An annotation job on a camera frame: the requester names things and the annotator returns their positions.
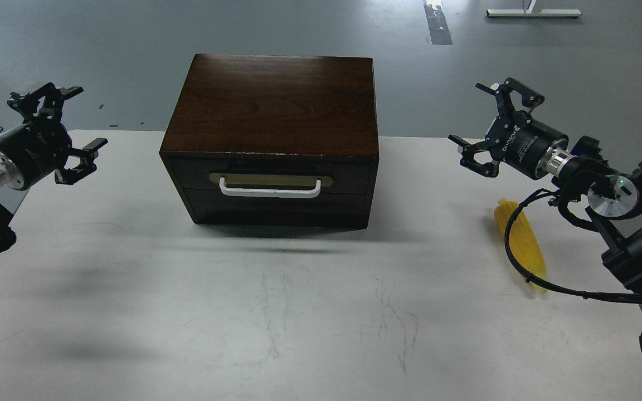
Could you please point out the grey floor tape strip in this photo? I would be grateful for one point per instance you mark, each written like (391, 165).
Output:
(437, 23)

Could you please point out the yellow corn cob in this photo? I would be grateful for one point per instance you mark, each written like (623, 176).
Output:
(522, 240)

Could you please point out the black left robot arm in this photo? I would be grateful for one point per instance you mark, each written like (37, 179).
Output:
(40, 146)

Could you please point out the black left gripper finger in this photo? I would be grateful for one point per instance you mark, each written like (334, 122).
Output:
(86, 156)
(43, 105)

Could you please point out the wooden drawer with white handle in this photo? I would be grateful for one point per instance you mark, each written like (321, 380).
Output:
(305, 180)

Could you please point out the dark wooden cabinet box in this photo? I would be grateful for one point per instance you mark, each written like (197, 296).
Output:
(275, 107)

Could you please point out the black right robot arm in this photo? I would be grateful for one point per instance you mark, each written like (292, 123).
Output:
(589, 193)

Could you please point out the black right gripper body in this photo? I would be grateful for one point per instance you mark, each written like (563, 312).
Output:
(524, 143)

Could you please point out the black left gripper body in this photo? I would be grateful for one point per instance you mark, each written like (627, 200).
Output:
(29, 152)

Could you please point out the white table leg base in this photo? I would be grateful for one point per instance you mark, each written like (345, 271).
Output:
(534, 9)

